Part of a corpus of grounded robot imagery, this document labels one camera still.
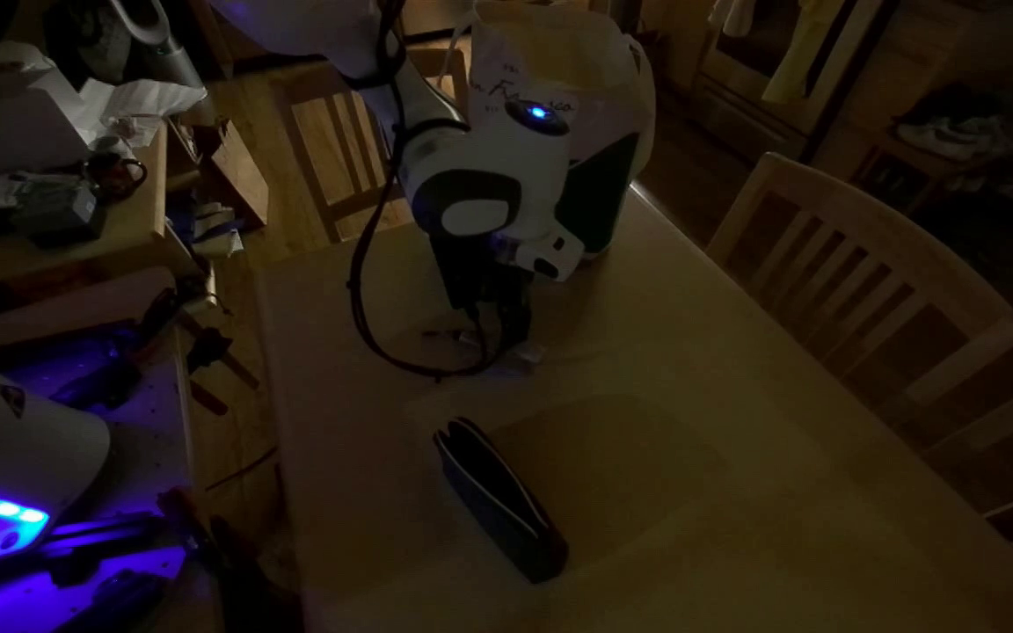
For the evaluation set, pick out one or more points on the dark electronic device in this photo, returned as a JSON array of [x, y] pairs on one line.
[[42, 206]]

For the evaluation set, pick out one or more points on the brown cardboard box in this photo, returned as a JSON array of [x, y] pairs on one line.
[[238, 171]]

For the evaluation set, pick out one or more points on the black clamp tools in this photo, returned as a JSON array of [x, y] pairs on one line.
[[210, 353]]

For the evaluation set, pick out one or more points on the grey vacuum cleaner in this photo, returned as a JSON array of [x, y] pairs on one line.
[[95, 41]]

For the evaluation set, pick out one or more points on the wooden side table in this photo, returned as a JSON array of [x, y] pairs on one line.
[[120, 232]]

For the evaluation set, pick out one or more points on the wooden slatted chair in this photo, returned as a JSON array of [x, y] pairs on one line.
[[999, 432], [879, 230], [317, 154]]

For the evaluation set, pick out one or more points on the white dome cover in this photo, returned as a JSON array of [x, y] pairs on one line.
[[16, 444]]

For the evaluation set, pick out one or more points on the black pencil case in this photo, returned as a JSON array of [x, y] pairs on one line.
[[500, 503]]

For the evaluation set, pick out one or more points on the white crumpled paper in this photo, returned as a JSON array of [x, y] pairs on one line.
[[25, 118]]

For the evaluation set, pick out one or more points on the yellow hanging cloth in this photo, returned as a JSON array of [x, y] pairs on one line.
[[817, 48]]

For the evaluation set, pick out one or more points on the white shopping bag green print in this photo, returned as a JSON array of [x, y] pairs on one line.
[[618, 91]]

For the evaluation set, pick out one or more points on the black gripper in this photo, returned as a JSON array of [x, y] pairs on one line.
[[476, 282]]

